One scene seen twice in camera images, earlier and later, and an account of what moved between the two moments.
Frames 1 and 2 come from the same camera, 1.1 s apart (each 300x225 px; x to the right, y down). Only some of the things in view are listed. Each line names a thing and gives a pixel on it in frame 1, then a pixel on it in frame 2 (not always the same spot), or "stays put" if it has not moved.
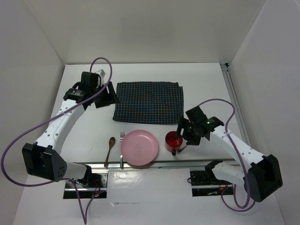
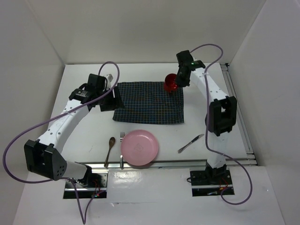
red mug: (172, 144) to (170, 83)
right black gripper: (194, 140) to (182, 83)
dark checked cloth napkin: (148, 102) stays put
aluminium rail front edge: (156, 165) stays put
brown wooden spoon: (111, 141) stays put
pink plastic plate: (139, 147) stays put
